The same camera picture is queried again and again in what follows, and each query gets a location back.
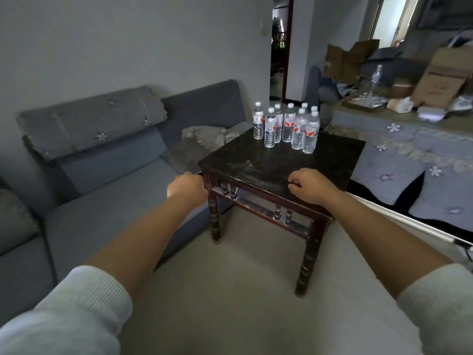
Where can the person's left hand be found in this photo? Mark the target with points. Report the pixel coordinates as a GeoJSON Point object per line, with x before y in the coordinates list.
{"type": "Point", "coordinates": [186, 190]}

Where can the person's right hand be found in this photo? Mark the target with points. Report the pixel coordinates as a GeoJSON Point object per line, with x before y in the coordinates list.
{"type": "Point", "coordinates": [314, 186]}

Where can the person's left fingers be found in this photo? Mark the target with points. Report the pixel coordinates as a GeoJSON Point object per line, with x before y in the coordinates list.
{"type": "Point", "coordinates": [193, 175]}

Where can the person's right fingers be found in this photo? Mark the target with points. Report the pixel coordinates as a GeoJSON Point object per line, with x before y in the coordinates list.
{"type": "Point", "coordinates": [294, 182]}

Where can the person's left forearm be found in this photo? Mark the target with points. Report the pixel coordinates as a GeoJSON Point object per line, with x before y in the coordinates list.
{"type": "Point", "coordinates": [144, 240]}

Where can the person's right forearm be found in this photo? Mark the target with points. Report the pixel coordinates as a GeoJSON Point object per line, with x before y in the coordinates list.
{"type": "Point", "coordinates": [380, 236]}

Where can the grey flowered cushion cover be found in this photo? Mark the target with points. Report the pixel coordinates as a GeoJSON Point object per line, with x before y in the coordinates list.
{"type": "Point", "coordinates": [192, 147]}

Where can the dark wooden square table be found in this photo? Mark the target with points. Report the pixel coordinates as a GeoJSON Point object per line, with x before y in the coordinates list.
{"type": "Point", "coordinates": [273, 162]}

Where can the group of clear water bottles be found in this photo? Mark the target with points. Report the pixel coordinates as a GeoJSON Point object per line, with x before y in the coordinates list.
{"type": "Point", "coordinates": [309, 134]}

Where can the grey fabric sofa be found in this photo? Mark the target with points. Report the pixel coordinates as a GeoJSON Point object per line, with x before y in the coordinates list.
{"type": "Point", "coordinates": [111, 210]}

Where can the lavender flowered quilted cover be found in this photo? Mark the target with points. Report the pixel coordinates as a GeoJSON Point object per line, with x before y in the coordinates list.
{"type": "Point", "coordinates": [399, 162]}

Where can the clear plastic tray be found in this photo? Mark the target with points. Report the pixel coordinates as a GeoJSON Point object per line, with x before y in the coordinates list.
{"type": "Point", "coordinates": [364, 101]}

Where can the folded grey flowered blanket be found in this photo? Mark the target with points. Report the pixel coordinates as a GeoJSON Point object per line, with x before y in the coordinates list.
{"type": "Point", "coordinates": [92, 118]}

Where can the white pole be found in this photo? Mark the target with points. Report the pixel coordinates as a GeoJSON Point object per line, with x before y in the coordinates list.
{"type": "Point", "coordinates": [406, 218]}

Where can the white tissue pack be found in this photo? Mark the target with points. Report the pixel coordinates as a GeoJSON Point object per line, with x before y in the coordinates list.
{"type": "Point", "coordinates": [400, 105]}

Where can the tall clear plastic bottle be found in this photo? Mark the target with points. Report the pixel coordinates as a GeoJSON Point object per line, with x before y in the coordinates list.
{"type": "Point", "coordinates": [376, 79]}

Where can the flattened brown cardboard box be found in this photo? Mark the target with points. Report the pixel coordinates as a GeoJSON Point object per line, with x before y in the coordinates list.
{"type": "Point", "coordinates": [347, 60]}

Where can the small brown cardboard box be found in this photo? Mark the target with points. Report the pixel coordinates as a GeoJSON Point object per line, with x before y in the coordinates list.
{"type": "Point", "coordinates": [402, 91]}

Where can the white foam food container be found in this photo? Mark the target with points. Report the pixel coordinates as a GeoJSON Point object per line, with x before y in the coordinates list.
{"type": "Point", "coordinates": [431, 114]}

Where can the grey sofa cushion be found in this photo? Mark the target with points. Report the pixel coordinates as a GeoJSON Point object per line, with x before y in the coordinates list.
{"type": "Point", "coordinates": [16, 221]}

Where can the large open cardboard box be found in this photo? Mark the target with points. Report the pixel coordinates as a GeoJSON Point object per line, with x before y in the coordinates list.
{"type": "Point", "coordinates": [443, 77]}

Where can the person's left white sleeve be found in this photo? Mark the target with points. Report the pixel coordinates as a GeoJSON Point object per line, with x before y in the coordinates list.
{"type": "Point", "coordinates": [62, 314]}

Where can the person's white sleeve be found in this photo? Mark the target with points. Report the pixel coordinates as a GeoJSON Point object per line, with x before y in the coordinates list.
{"type": "Point", "coordinates": [439, 310]}
{"type": "Point", "coordinates": [62, 314]}

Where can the person's right white sleeve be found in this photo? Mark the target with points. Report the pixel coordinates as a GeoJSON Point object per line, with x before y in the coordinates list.
{"type": "Point", "coordinates": [439, 310]}

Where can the dark red door frame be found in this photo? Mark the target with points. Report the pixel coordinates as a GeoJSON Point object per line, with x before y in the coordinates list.
{"type": "Point", "coordinates": [287, 47]}

